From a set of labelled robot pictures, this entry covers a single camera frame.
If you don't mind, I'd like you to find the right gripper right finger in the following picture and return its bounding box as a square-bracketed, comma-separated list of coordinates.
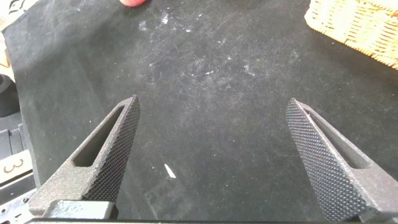
[285, 98, 398, 222]

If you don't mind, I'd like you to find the wicker basket with pink handles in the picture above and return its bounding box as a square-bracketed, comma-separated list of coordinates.
[303, 0, 398, 71]

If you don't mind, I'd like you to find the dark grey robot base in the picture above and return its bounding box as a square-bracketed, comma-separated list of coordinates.
[0, 73, 41, 224]

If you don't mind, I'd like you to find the black tablecloth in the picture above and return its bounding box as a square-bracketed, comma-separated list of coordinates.
[1, 0, 398, 222]

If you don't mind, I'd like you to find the beige tag marked three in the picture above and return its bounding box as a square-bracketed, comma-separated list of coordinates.
[0, 150, 34, 184]

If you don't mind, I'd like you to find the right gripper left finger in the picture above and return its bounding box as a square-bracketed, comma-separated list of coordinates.
[28, 95, 141, 218]

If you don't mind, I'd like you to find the red peach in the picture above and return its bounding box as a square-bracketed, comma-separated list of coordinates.
[119, 0, 147, 7]

